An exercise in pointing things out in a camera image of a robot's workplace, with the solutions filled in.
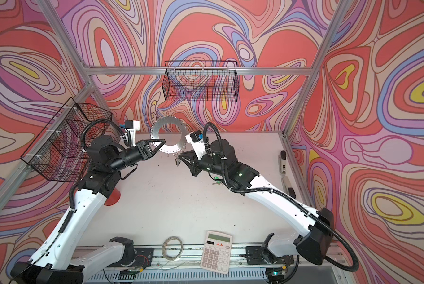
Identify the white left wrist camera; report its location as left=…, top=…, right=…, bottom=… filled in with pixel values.
left=119, top=120, right=140, bottom=147

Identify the white desk calculator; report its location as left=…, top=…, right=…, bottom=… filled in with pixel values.
left=200, top=231, right=233, bottom=275

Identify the black wire basket wall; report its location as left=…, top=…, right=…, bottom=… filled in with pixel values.
left=20, top=98, right=113, bottom=182
left=162, top=60, right=240, bottom=102

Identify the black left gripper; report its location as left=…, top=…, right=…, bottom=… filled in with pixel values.
left=109, top=140, right=166, bottom=175

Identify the black wire basket back wall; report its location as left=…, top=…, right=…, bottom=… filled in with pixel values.
left=162, top=60, right=240, bottom=102

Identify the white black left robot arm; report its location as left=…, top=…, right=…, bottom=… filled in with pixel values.
left=10, top=118, right=166, bottom=284

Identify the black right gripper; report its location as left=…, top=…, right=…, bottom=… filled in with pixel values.
left=179, top=147, right=228, bottom=178

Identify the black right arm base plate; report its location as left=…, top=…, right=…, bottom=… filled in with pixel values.
left=241, top=246, right=295, bottom=266

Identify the key with green tag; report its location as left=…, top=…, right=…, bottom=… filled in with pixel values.
left=212, top=176, right=222, bottom=185

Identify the red pencil cup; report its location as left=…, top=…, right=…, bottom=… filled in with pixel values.
left=104, top=189, right=121, bottom=207

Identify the clear tape roll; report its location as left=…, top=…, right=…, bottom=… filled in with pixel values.
left=161, top=236, right=184, bottom=262

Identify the white black remote control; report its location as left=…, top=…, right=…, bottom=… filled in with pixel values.
left=279, top=150, right=287, bottom=175

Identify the black wire basket left wall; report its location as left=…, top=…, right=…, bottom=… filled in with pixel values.
left=20, top=98, right=113, bottom=182

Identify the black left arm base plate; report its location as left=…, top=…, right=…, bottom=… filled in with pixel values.
left=120, top=247, right=155, bottom=268

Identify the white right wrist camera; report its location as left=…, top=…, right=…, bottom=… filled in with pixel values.
left=185, top=130, right=207, bottom=160

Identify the aluminium front rail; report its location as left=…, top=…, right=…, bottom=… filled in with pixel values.
left=48, top=242, right=351, bottom=284

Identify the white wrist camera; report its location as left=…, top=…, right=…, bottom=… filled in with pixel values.
left=185, top=130, right=207, bottom=160
left=119, top=120, right=140, bottom=147

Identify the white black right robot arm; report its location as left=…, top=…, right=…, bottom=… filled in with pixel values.
left=177, top=123, right=359, bottom=272

